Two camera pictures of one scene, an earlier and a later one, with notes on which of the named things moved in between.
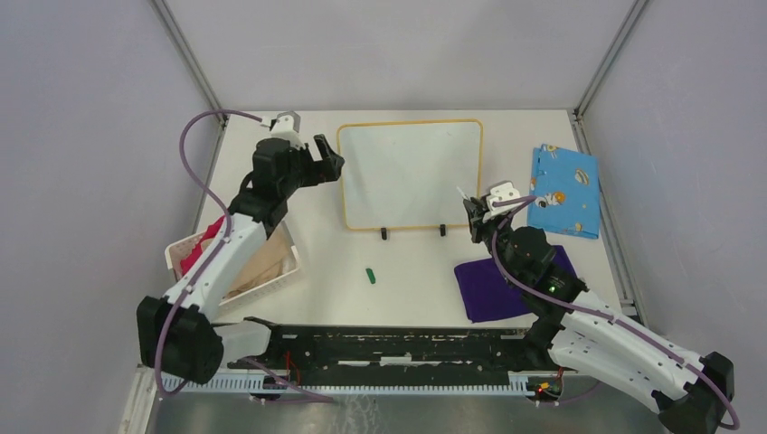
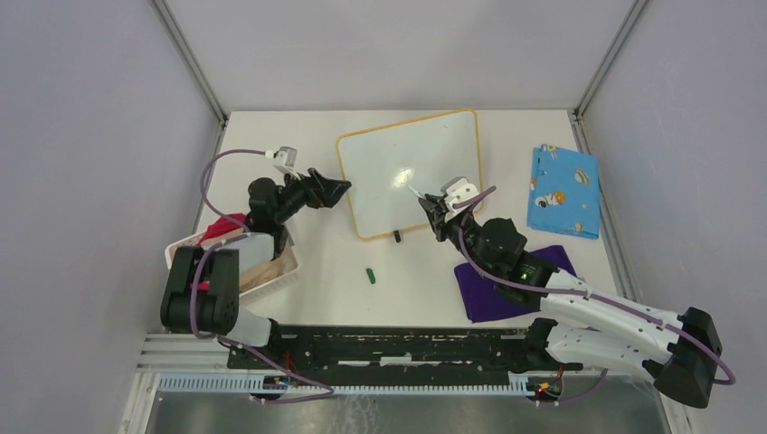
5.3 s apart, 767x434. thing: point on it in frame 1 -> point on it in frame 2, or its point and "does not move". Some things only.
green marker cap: x=371 y=275 does not move
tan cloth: x=267 y=263 does not move
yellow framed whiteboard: x=403 y=174 does not move
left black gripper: x=325 y=170 -> x=320 y=191
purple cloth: x=485 y=294 does not move
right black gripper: x=477 y=209 -> x=436 y=213
